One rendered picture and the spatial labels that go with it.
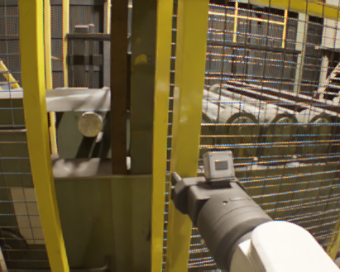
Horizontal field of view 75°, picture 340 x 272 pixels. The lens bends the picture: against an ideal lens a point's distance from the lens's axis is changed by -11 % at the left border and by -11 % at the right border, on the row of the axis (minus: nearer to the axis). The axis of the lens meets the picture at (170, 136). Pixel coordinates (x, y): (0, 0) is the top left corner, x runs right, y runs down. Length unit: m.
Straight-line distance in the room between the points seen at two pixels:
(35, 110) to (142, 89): 0.76
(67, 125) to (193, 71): 3.21
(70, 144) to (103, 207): 2.16
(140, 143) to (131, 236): 0.67
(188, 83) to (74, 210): 1.31
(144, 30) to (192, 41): 0.90
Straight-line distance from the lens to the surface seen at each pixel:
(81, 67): 4.14
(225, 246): 0.30
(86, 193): 1.58
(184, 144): 0.50
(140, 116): 1.38
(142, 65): 1.35
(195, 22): 0.49
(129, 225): 1.70
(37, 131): 0.73
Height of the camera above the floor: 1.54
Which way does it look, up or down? 16 degrees down
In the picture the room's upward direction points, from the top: 3 degrees clockwise
